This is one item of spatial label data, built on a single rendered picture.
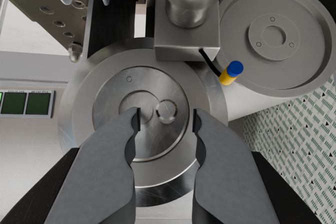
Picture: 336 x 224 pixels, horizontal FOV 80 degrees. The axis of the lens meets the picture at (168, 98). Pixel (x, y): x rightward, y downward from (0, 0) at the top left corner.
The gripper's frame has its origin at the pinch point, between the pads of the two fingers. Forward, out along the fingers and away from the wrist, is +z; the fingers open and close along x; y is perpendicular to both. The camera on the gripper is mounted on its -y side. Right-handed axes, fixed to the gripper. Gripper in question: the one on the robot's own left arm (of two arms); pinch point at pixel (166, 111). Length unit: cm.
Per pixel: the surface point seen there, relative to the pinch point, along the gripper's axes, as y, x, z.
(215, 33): -4.1, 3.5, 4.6
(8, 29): 35, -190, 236
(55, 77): 108, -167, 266
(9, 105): 19, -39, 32
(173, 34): -4.0, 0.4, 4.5
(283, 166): 13.3, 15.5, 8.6
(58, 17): -1.8, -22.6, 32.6
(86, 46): -1.9, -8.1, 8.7
